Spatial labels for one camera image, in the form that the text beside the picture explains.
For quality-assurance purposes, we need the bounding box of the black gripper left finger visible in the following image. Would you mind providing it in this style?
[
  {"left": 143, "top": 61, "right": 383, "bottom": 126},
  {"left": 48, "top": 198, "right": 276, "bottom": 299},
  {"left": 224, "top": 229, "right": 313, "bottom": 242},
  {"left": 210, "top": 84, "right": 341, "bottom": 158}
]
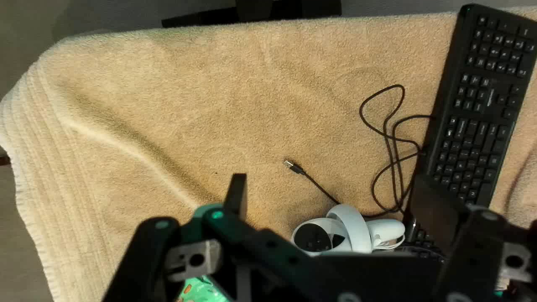
[{"left": 224, "top": 173, "right": 249, "bottom": 220}]

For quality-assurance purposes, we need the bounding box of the black keyboard cable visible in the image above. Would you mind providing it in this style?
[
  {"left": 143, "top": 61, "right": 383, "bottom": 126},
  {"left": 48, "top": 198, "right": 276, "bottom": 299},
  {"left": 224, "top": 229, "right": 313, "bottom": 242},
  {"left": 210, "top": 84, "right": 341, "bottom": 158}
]
[{"left": 283, "top": 83, "right": 435, "bottom": 220}]

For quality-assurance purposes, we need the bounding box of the green candy pile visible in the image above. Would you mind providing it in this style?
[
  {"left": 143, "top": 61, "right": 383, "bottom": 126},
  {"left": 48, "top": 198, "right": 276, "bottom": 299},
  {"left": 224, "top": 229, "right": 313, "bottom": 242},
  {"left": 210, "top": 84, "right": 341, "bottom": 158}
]
[{"left": 177, "top": 276, "right": 229, "bottom": 302}]

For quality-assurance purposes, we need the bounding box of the dark stand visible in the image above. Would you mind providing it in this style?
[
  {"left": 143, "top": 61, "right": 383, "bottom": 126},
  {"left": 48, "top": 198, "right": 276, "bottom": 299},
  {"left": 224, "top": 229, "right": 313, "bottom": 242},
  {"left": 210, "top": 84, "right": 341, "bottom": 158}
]
[{"left": 160, "top": 0, "right": 345, "bottom": 31}]

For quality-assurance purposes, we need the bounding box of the black computer keyboard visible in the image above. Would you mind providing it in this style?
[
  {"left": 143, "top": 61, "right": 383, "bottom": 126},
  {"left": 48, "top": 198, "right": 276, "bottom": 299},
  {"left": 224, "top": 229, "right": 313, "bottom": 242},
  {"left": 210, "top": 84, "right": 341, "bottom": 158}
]
[{"left": 405, "top": 2, "right": 537, "bottom": 262}]

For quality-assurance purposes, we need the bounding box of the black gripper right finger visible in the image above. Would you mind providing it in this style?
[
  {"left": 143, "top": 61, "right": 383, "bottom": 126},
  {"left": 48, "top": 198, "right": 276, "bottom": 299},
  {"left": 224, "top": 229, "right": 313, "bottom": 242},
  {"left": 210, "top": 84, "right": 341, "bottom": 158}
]
[{"left": 407, "top": 175, "right": 476, "bottom": 256}]

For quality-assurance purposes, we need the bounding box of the tan terry towel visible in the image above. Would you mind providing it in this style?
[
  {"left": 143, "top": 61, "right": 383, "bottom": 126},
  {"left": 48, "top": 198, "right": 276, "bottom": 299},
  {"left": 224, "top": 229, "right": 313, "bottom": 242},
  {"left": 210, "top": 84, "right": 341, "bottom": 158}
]
[{"left": 0, "top": 9, "right": 537, "bottom": 302}]

